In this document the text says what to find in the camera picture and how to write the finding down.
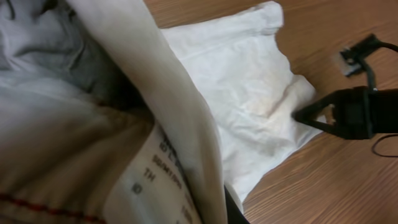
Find beige shorts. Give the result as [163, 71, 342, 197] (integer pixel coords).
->
[1, 1, 318, 223]

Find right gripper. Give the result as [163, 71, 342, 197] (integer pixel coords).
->
[292, 86, 397, 140]

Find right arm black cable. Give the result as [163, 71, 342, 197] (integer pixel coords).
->
[363, 40, 398, 158]

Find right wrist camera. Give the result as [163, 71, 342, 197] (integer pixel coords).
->
[335, 34, 381, 77]

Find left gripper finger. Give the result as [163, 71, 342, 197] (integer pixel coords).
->
[224, 186, 250, 224]

